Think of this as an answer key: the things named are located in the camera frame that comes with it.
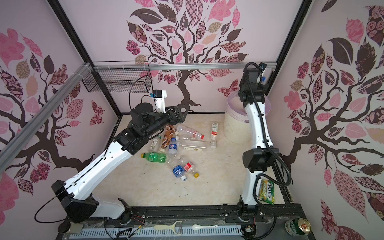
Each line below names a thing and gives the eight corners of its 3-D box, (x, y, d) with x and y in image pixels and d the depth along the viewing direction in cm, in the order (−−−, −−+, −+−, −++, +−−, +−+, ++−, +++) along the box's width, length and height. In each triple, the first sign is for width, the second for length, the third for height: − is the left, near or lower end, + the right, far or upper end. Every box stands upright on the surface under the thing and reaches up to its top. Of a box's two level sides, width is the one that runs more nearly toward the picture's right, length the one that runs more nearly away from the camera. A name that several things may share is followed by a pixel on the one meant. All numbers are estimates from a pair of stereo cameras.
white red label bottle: (209, 148, 101) (209, 144, 97) (211, 126, 113) (212, 122, 109) (216, 149, 100) (216, 145, 96) (217, 127, 113) (218, 122, 109)
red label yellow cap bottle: (190, 181, 86) (190, 178, 82) (183, 167, 92) (183, 164, 87) (198, 177, 88) (199, 173, 84) (191, 163, 93) (191, 160, 89)
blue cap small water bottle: (168, 157, 95) (167, 155, 93) (170, 140, 104) (170, 137, 101) (177, 157, 95) (176, 155, 93) (178, 140, 104) (178, 137, 101)
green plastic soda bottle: (142, 163, 94) (139, 159, 90) (144, 154, 97) (142, 151, 94) (165, 163, 94) (164, 159, 90) (166, 154, 98) (165, 151, 94)
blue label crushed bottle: (172, 172, 90) (171, 169, 85) (179, 166, 92) (178, 162, 88) (182, 183, 85) (181, 180, 81) (189, 177, 88) (189, 173, 84)
